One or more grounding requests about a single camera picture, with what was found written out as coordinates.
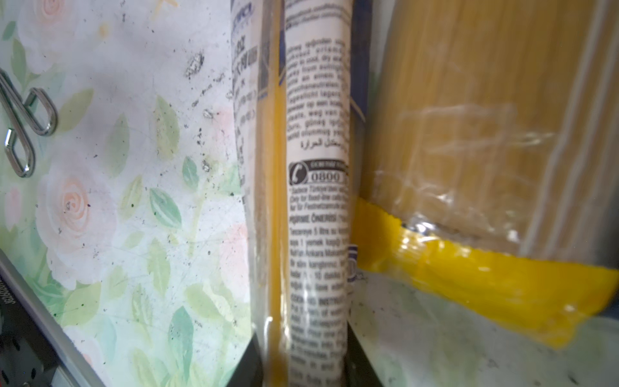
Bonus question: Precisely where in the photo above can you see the yellow spaghetti bag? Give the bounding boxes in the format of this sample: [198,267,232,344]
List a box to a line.
[352,1,618,348]

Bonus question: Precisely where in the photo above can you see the metal scissors tongs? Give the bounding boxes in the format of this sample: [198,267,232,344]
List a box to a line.
[1,69,59,178]

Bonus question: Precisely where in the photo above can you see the grey white spaghetti bag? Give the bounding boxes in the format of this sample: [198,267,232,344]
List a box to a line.
[231,1,372,386]

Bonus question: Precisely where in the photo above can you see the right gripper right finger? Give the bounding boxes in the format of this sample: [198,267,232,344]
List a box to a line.
[344,325,383,387]

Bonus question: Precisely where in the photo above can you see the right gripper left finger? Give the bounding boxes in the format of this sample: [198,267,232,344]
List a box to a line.
[227,334,264,387]

